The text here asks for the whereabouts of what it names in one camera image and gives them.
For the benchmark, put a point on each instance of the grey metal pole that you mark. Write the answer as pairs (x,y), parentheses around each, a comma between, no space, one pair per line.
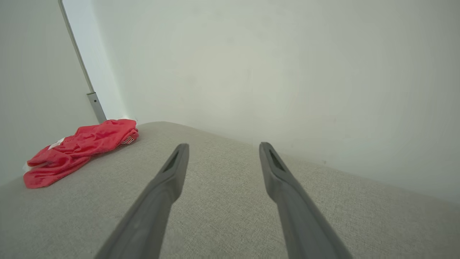
(96,106)

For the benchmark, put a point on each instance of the red mesh jersey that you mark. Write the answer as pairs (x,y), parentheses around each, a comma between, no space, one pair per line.
(79,147)

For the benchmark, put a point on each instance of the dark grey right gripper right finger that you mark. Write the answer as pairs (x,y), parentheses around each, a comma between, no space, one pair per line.
(302,223)

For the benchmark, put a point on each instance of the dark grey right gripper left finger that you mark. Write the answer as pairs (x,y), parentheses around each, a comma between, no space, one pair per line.
(151,216)

